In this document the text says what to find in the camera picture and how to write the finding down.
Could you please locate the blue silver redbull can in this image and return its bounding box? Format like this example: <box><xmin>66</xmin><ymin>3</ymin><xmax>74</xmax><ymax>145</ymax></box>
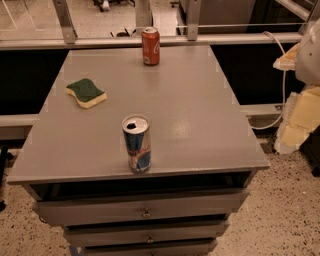
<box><xmin>122</xmin><ymin>114</ymin><xmax>151</xmax><ymax>173</ymax></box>

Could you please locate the metal railing frame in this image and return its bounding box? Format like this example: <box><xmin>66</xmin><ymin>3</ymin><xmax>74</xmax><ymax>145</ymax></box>
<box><xmin>0</xmin><ymin>0</ymin><xmax>319</xmax><ymax>50</ymax></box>

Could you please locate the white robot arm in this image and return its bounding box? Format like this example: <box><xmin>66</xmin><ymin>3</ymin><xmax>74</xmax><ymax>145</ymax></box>
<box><xmin>273</xmin><ymin>19</ymin><xmax>320</xmax><ymax>154</ymax></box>

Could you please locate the green yellow sponge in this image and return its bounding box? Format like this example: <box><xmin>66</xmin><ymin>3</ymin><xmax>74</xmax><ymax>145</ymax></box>
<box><xmin>66</xmin><ymin>78</ymin><xmax>107</xmax><ymax>109</ymax></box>

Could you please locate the white cable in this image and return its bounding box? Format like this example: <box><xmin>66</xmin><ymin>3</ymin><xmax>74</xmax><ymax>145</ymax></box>
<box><xmin>250</xmin><ymin>30</ymin><xmax>288</xmax><ymax>131</ymax></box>

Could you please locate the grey drawer cabinet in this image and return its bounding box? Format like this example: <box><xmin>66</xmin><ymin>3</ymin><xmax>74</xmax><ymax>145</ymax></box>
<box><xmin>8</xmin><ymin>46</ymin><xmax>268</xmax><ymax>256</ymax></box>

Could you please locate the bottom grey drawer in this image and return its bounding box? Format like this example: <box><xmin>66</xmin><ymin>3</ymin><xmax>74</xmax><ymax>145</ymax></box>
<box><xmin>84</xmin><ymin>238</ymin><xmax>217</xmax><ymax>256</ymax></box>

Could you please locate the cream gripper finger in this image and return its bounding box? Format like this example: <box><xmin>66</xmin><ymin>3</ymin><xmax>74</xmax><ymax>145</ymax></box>
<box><xmin>274</xmin><ymin>85</ymin><xmax>320</xmax><ymax>154</ymax></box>
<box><xmin>273</xmin><ymin>43</ymin><xmax>299</xmax><ymax>71</ymax></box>

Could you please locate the grey drawer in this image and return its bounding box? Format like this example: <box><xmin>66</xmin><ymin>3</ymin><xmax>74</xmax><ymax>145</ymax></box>
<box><xmin>64</xmin><ymin>219</ymin><xmax>229</xmax><ymax>247</ymax></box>
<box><xmin>34</xmin><ymin>189</ymin><xmax>249</xmax><ymax>226</ymax></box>
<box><xmin>84</xmin><ymin>238</ymin><xmax>217</xmax><ymax>256</ymax></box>

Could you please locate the orange soda can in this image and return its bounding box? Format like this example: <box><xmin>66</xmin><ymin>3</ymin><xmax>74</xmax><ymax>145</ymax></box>
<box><xmin>142</xmin><ymin>27</ymin><xmax>160</xmax><ymax>65</ymax></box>

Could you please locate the top grey drawer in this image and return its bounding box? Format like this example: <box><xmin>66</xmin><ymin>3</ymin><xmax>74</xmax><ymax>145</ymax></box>
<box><xmin>34</xmin><ymin>189</ymin><xmax>249</xmax><ymax>226</ymax></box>

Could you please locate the middle grey drawer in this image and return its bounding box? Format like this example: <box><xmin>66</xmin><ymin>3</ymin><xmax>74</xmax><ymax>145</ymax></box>
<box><xmin>64</xmin><ymin>219</ymin><xmax>229</xmax><ymax>247</ymax></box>

